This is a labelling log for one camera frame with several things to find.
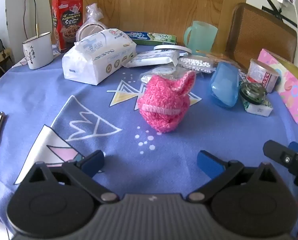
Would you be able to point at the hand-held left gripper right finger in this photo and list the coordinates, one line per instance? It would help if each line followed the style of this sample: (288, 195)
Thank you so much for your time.
(208, 163)

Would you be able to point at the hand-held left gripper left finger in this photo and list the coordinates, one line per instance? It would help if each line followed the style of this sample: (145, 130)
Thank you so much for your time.
(92, 163)

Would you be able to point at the small white green box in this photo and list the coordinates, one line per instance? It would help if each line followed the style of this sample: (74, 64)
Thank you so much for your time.
(258, 110)

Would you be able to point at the pink biscuit tin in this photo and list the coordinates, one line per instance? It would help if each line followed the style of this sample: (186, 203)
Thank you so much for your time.
(288, 90)

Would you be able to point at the dark round patterned case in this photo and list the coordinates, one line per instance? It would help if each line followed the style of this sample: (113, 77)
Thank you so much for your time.
(252, 92)

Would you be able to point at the blue plastic case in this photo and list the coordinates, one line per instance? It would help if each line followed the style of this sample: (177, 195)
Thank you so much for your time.
(223, 85)

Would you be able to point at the pink fuzzy socks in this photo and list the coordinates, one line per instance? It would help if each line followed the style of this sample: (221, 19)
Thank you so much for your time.
(161, 97)

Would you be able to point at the clear bag of key rings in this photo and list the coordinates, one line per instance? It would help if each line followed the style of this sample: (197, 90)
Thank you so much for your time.
(161, 70)

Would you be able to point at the clear biscuit packet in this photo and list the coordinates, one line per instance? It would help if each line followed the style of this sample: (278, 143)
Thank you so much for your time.
(221, 58)

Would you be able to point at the white wipes pack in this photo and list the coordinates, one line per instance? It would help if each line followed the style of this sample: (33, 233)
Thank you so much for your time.
(151, 58)

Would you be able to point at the double-sided tape roll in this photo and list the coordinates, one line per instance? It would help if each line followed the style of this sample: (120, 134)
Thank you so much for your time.
(168, 47)

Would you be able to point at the blue printed tablecloth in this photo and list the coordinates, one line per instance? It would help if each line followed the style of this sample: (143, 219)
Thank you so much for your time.
(163, 145)

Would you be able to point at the round can with red label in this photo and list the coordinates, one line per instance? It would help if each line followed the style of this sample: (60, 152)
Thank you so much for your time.
(261, 76)

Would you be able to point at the white tissue pack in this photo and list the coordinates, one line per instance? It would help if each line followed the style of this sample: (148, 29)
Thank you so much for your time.
(94, 62)

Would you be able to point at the brown woven chair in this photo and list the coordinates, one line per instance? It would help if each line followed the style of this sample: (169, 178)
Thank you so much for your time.
(263, 35)

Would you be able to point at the green plastic cup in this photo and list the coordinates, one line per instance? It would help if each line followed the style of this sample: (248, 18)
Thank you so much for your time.
(203, 37)

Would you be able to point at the clear bag of paper plates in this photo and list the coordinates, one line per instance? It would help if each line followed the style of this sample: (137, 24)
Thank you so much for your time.
(91, 27)

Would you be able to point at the green blue toothpaste box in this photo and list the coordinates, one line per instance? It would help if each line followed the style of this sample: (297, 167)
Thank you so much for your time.
(151, 38)

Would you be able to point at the black tape strip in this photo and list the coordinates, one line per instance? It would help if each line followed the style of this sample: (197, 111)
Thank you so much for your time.
(271, 10)
(282, 11)

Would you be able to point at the red snack bag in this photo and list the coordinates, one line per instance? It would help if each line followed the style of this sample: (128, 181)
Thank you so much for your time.
(69, 17)

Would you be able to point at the wood grain board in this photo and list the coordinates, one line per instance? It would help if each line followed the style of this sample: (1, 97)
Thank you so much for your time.
(151, 5)

